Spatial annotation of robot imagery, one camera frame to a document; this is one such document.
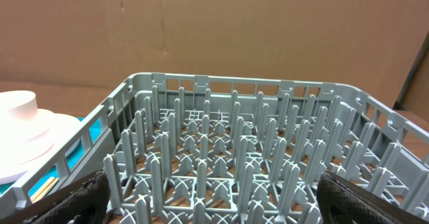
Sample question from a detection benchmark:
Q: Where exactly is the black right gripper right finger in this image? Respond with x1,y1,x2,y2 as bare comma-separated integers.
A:
316,171,428,224

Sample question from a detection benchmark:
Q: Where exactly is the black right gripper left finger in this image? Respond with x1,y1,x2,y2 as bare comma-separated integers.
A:
1,170,111,224

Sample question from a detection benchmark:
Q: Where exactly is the wooden chopstick right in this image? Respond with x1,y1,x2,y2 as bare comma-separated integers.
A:
32,178,59,203

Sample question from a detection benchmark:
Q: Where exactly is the teal plastic serving tray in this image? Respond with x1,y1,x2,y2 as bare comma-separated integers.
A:
1,119,101,196

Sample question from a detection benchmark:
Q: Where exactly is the pink round plate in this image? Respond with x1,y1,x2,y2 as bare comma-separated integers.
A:
1,109,82,184

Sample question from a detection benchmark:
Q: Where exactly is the small pink saucer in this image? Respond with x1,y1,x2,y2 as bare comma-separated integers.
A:
1,109,54,165

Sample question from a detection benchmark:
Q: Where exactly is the grey plastic dish rack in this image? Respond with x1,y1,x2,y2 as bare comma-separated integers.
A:
1,73,428,223

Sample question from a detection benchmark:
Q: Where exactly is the pale green cup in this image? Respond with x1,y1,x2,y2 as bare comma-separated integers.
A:
1,90,38,126

